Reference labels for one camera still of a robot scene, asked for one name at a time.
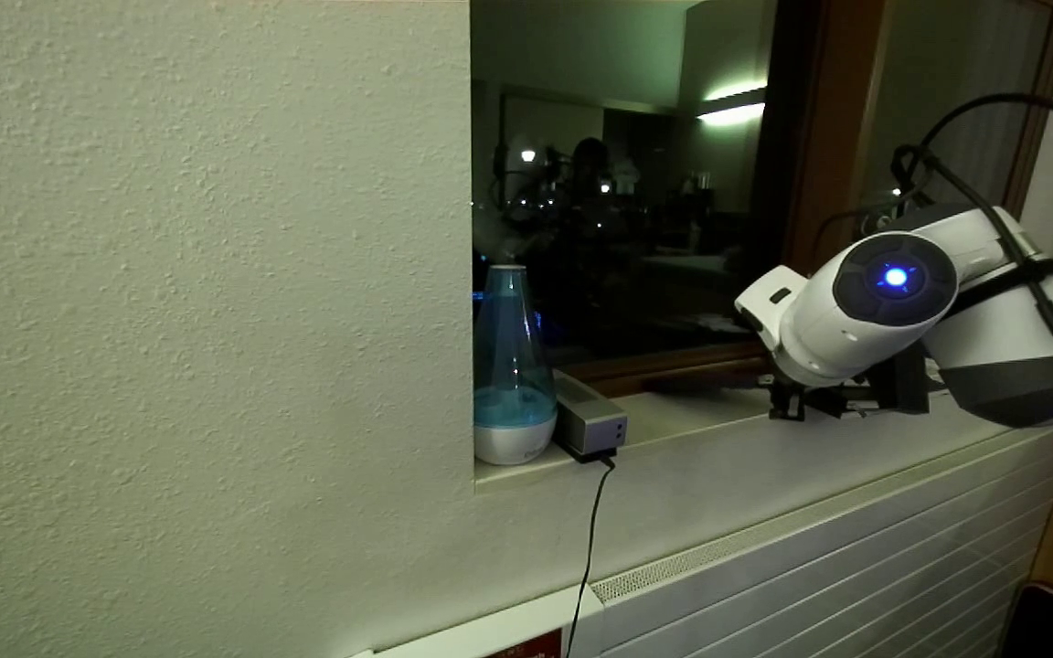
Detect blue humidifier bottle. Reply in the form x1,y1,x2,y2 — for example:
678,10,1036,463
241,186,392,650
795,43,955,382
473,260,563,470

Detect grey metal box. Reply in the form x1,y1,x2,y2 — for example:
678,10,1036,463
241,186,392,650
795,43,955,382
550,366,634,463

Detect black notebook with white ribbon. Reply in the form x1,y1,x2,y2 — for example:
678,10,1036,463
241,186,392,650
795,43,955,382
764,374,874,424

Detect white slatted radiator cover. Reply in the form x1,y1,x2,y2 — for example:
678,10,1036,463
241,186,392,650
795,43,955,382
353,398,1053,658

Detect thin black power cable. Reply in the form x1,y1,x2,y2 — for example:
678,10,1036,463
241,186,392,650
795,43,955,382
558,449,622,658

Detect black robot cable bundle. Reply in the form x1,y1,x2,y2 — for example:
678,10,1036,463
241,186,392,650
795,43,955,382
888,88,1053,358

